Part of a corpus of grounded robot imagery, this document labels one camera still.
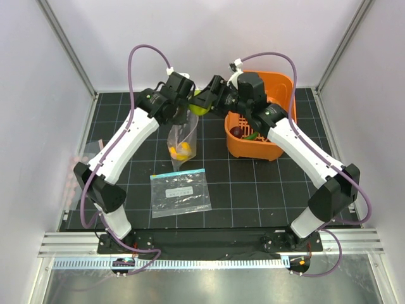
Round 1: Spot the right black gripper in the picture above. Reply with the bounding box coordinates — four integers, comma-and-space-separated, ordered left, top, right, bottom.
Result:
189, 76, 250, 120

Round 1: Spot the white slotted cable duct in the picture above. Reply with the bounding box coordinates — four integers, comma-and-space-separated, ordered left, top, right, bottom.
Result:
53, 256, 290, 271

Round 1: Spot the blue zip top bag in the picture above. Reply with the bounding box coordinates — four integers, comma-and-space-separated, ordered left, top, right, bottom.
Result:
150, 168, 212, 219

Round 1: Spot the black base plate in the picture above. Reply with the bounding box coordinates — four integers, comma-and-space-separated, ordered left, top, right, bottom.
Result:
97, 225, 324, 258

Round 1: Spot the green chili pepper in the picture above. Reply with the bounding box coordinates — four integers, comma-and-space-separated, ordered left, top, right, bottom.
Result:
243, 132, 259, 141

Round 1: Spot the green apple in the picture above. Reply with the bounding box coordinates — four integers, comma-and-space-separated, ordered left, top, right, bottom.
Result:
189, 89, 209, 117

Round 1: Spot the yellow bell pepper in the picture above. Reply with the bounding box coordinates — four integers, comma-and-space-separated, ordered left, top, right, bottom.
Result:
168, 142, 193, 161

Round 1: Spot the pink zip top bag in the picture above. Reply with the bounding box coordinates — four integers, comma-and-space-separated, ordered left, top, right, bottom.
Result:
166, 111, 199, 172

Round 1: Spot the orange plastic basket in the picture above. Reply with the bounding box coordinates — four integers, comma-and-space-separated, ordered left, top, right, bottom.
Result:
224, 71, 293, 161

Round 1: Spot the dark purple plum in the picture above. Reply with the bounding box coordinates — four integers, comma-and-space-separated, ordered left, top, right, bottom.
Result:
230, 126, 244, 139

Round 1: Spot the black grid mat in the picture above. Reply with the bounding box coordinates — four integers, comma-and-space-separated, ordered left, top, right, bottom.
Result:
58, 88, 361, 229

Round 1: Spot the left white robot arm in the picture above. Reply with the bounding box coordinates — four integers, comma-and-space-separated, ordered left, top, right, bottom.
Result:
73, 68, 195, 253

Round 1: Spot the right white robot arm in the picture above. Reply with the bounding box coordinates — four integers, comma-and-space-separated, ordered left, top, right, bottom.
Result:
190, 72, 360, 251

